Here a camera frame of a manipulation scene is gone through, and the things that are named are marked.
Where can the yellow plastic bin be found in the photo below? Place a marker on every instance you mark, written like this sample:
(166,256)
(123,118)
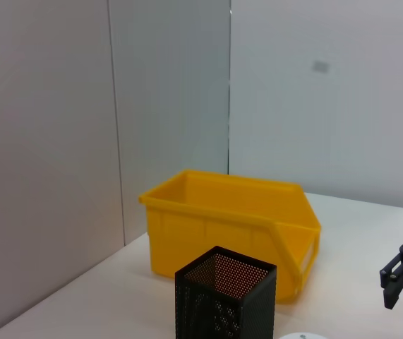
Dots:
(187,240)

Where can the clear green-label water bottle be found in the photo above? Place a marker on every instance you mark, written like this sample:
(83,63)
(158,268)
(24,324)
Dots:
(303,337)

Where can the black mesh pen holder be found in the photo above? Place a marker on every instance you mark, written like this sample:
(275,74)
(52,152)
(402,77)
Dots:
(201,310)

